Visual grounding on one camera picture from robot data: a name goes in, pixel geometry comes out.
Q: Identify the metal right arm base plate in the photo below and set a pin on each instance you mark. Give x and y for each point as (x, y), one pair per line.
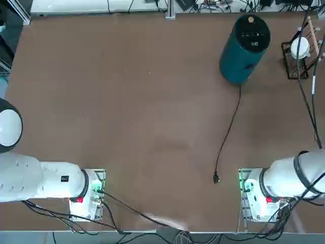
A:
(245, 171)

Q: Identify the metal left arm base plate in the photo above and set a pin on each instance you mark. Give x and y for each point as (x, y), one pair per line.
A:
(100, 172)

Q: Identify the aluminium corner profile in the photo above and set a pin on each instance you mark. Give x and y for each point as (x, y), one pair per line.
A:
(26, 15)

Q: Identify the green cylindrical air fryer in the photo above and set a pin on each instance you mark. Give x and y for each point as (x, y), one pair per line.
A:
(236, 63)

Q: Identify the white cup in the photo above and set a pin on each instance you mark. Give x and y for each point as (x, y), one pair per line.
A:
(299, 48)

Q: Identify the aluminium frame post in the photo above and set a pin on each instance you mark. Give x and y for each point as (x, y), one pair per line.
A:
(170, 10)

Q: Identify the black power adapter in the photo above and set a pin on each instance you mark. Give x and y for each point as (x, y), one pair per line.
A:
(186, 4)

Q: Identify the white board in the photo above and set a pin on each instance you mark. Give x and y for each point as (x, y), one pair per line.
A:
(89, 6)

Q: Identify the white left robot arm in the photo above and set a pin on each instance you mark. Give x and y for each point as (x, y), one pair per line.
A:
(50, 180)

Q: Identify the round wooden air fryer knob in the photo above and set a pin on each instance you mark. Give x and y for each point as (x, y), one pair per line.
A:
(251, 19)

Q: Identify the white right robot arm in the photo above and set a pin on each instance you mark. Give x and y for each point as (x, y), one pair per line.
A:
(279, 178)

